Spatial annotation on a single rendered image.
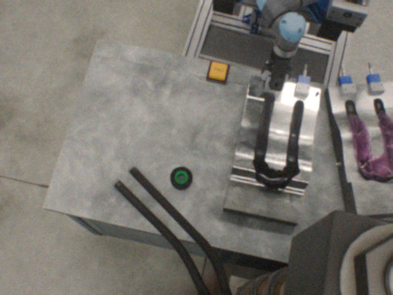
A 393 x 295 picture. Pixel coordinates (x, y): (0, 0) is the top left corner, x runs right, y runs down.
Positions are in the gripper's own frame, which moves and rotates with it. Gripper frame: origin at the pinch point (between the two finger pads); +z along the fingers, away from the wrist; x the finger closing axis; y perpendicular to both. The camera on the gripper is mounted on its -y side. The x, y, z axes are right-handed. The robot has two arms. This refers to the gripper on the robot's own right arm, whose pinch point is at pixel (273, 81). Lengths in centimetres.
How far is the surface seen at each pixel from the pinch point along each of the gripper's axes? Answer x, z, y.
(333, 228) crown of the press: 1, -110, -71
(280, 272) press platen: -3, -63, -72
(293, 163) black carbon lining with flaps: -11.9, -0.4, -28.9
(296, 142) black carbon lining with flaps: -12.0, 2.4, -20.2
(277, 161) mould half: -6.2, -2.4, -30.1
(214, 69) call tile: 22.4, 7.4, 3.9
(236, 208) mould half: 4.0, 5.0, -47.2
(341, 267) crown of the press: 0, -110, -74
